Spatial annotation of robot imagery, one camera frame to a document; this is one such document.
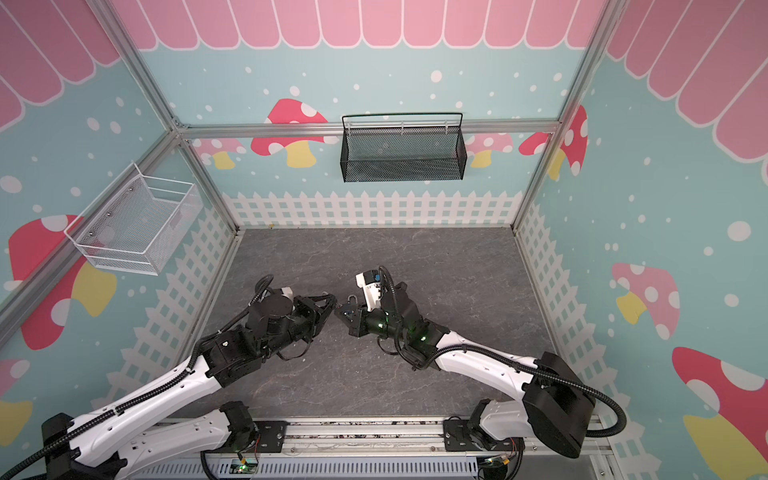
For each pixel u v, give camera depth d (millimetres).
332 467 1698
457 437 740
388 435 759
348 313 710
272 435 746
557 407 411
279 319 526
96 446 401
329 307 718
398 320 548
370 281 662
